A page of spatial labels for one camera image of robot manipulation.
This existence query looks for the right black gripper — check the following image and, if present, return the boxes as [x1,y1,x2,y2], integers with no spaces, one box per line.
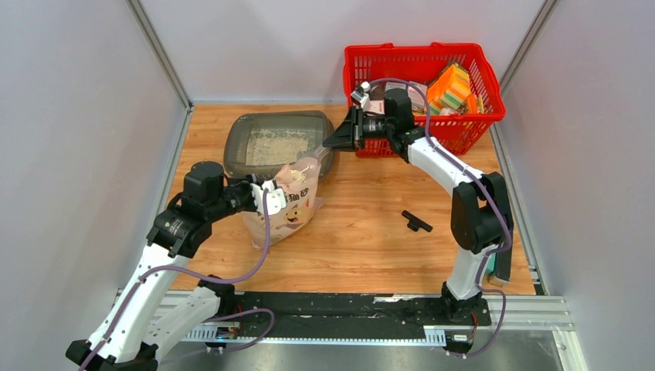
[324,105,395,151]

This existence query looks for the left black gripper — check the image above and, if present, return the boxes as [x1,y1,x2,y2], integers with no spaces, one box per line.
[205,172,266,223]

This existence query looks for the clear plastic scoop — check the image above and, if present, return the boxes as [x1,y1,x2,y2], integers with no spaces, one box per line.
[310,145,331,162]

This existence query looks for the pink cat litter bag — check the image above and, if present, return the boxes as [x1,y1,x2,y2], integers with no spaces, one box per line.
[243,157,324,250]

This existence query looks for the black bag clip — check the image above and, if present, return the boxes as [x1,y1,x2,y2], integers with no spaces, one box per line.
[402,210,433,233]

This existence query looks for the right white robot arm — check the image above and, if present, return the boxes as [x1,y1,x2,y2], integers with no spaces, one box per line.
[322,87,513,324]

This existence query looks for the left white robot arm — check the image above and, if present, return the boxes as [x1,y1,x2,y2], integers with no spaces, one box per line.
[66,162,286,370]

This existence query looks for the grey litter box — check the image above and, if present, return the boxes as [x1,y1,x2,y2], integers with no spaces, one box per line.
[223,111,334,178]

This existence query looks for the grey small box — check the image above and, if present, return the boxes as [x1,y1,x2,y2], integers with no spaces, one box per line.
[406,81,428,114]

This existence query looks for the orange sponge pack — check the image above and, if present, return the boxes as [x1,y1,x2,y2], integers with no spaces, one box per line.
[426,62,484,116]

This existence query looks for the red plastic basket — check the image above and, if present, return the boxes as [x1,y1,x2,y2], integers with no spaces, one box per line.
[342,43,506,155]

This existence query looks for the teal black brush block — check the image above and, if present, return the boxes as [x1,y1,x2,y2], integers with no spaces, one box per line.
[487,250,512,287]

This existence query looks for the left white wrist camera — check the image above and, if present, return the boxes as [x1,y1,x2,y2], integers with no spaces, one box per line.
[250,180,287,216]

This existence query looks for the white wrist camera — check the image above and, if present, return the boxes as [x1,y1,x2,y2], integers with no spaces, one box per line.
[250,180,287,216]
[350,81,371,110]

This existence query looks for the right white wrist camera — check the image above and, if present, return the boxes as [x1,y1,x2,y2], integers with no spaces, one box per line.
[350,81,371,110]

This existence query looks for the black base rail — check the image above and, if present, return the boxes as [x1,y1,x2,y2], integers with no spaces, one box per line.
[204,291,492,343]

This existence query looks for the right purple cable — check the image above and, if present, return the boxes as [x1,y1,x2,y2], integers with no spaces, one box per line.
[368,78,514,359]

